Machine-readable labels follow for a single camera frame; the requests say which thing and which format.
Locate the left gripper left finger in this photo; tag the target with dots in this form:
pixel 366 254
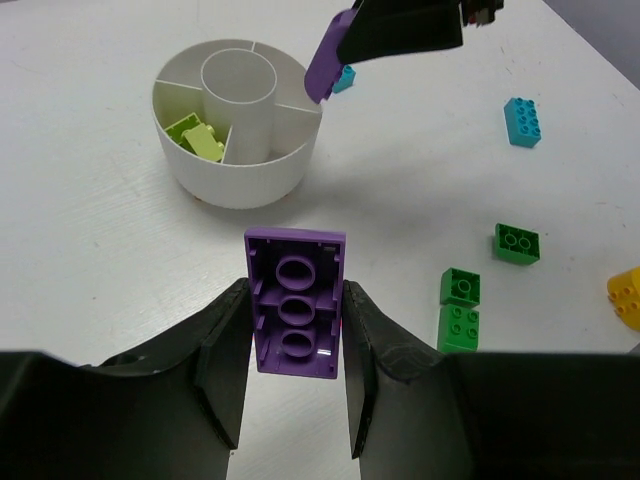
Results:
pixel 169 408

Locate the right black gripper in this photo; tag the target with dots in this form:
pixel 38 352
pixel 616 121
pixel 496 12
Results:
pixel 389 28

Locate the white round divided container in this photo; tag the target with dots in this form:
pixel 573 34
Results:
pixel 253 96

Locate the yellow round lego piece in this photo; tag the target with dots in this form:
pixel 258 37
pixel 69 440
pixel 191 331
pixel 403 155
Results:
pixel 623 293

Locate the lime green lego brick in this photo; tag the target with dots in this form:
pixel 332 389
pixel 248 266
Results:
pixel 177 130

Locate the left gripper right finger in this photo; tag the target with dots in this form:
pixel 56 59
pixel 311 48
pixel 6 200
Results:
pixel 415 413

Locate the small cyan lego brick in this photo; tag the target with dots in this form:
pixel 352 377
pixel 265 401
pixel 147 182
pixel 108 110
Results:
pixel 345 81

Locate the pale yellow-green small lego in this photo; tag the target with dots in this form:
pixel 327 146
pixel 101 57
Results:
pixel 201 141

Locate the purple lego brick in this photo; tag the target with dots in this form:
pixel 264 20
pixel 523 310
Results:
pixel 296 279

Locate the large cyan lego brick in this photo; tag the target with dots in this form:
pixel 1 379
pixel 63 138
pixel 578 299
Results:
pixel 523 128

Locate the green lego bricks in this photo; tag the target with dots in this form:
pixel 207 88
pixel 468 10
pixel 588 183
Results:
pixel 459 321

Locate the dark green lego brick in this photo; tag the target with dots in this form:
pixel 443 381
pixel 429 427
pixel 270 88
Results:
pixel 515 245

